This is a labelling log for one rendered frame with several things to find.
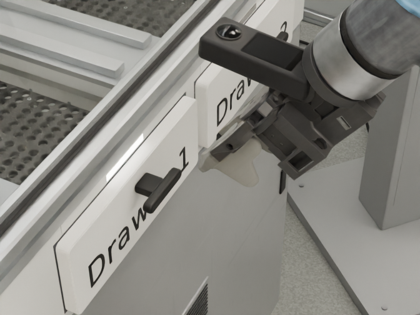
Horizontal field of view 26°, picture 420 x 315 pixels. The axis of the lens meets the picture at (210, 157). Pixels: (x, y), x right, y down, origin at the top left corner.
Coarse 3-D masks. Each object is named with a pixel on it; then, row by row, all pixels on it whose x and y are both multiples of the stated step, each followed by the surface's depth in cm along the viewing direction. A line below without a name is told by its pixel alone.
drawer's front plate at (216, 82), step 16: (272, 0) 130; (288, 0) 134; (256, 16) 127; (272, 16) 130; (288, 16) 136; (272, 32) 132; (288, 32) 139; (208, 80) 116; (224, 80) 120; (240, 80) 126; (208, 96) 117; (224, 96) 122; (208, 112) 119; (208, 128) 120; (208, 144) 122
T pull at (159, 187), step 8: (176, 168) 106; (144, 176) 105; (152, 176) 105; (168, 176) 105; (176, 176) 106; (136, 184) 104; (144, 184) 104; (152, 184) 104; (160, 184) 104; (168, 184) 104; (136, 192) 105; (144, 192) 104; (152, 192) 103; (160, 192) 103; (168, 192) 105; (152, 200) 102; (160, 200) 103; (144, 208) 102; (152, 208) 102
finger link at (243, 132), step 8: (256, 112) 86; (248, 120) 85; (256, 120) 86; (240, 128) 86; (248, 128) 86; (232, 136) 87; (240, 136) 86; (248, 136) 86; (224, 144) 88; (232, 144) 87; (240, 144) 87; (216, 152) 90; (224, 152) 90
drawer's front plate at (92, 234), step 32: (160, 128) 109; (192, 128) 115; (160, 160) 109; (192, 160) 119; (128, 192) 104; (96, 224) 99; (128, 224) 106; (64, 256) 95; (96, 256) 101; (64, 288) 99; (96, 288) 104
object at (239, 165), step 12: (228, 132) 90; (216, 144) 90; (252, 144) 89; (204, 156) 92; (228, 156) 91; (240, 156) 91; (252, 156) 90; (204, 168) 94; (216, 168) 93; (228, 168) 92; (240, 168) 92; (252, 168) 91; (240, 180) 92; (252, 180) 92
